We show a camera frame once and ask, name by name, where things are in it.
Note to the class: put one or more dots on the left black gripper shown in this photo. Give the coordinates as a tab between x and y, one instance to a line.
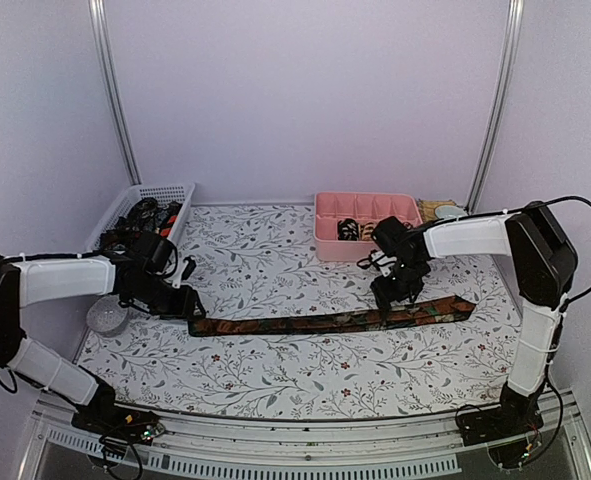
185	306

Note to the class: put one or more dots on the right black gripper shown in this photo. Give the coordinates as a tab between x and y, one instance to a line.
386	295

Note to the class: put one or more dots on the brown green patterned tie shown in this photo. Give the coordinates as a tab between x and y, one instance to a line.
450	309

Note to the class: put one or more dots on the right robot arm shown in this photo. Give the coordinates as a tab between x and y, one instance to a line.
544	261

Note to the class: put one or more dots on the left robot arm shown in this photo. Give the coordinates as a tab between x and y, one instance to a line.
147	275

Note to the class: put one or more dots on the pile of dark ties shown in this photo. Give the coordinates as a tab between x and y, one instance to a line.
145	216

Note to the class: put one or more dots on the grey speckled bowl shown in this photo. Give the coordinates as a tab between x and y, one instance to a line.
106	317

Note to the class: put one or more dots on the yellow patterned rolled tie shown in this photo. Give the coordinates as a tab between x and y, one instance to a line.
366	230

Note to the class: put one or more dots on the black white rolled tie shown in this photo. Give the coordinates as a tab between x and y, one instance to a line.
348	230

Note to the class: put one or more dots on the floral patterned table mat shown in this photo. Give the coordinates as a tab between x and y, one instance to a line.
261	262

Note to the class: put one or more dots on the white plastic mesh basket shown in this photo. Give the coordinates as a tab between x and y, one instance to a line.
164	193

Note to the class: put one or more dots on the light blue ceramic bowl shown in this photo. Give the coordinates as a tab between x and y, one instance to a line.
447	212

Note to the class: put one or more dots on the pink divided organizer box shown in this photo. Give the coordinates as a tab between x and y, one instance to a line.
330	207

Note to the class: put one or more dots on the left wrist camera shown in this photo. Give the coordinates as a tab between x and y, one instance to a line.
183	271

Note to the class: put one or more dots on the front aluminium rail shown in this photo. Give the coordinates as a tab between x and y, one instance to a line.
413	447

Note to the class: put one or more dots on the left aluminium frame post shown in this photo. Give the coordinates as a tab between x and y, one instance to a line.
100	31

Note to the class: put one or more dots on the aluminium frame post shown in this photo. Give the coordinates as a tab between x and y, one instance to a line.
100	31
507	63

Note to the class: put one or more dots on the right aluminium frame post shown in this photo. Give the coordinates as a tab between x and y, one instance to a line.
507	63

